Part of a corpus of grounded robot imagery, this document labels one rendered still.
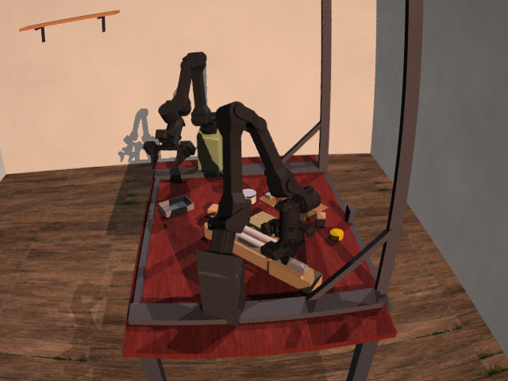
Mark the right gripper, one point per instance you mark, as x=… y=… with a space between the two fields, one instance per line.
x=153 y=149

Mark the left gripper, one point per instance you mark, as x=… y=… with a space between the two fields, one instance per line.
x=290 y=241

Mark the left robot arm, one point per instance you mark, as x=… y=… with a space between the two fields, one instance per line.
x=234 y=210

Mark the orange short cylinder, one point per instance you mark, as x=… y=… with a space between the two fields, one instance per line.
x=336 y=234

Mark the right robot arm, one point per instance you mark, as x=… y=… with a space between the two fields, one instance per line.
x=202 y=116

